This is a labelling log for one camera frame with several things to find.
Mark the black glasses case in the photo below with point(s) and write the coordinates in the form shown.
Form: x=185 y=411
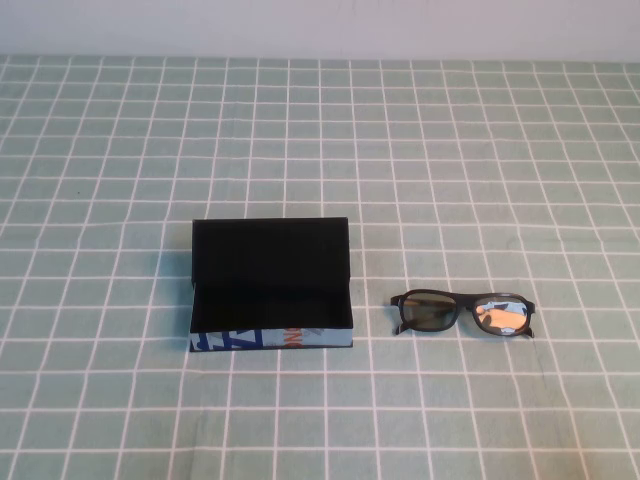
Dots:
x=270 y=260

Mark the black framed glasses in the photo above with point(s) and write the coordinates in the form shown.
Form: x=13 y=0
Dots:
x=425 y=312

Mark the green checked tablecloth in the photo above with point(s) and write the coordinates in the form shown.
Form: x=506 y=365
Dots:
x=150 y=150

